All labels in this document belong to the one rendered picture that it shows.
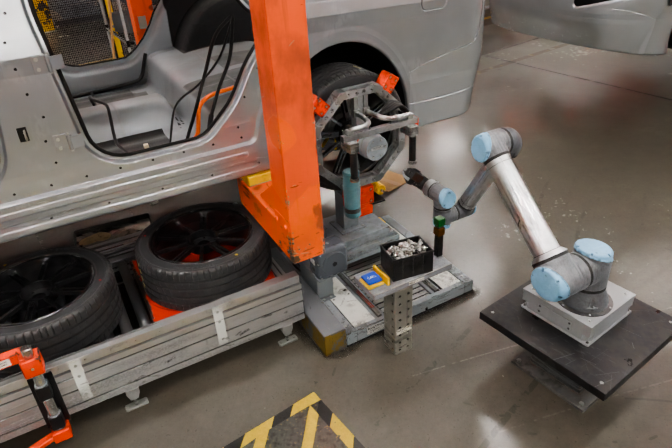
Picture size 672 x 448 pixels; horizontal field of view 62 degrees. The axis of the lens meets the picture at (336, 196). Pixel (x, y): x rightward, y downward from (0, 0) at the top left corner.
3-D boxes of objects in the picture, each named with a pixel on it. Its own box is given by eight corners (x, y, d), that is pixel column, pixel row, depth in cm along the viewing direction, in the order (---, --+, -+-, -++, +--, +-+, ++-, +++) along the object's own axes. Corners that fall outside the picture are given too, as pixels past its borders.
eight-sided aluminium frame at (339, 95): (398, 168, 316) (398, 74, 290) (405, 172, 311) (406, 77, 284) (312, 195, 294) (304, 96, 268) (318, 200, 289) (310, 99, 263)
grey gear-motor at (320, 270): (316, 256, 332) (311, 205, 315) (352, 294, 299) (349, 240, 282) (288, 266, 324) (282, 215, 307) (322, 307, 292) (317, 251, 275)
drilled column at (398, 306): (400, 335, 282) (400, 268, 261) (412, 347, 274) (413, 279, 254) (383, 343, 278) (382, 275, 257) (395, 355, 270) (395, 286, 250)
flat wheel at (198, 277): (223, 223, 333) (216, 188, 322) (298, 266, 292) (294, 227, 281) (120, 276, 293) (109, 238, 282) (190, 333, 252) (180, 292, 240)
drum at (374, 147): (367, 144, 298) (366, 119, 291) (389, 158, 282) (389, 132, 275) (344, 150, 293) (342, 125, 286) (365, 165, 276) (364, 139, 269)
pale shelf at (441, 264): (429, 251, 272) (429, 245, 270) (452, 268, 259) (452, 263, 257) (353, 281, 255) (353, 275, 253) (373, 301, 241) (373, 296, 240)
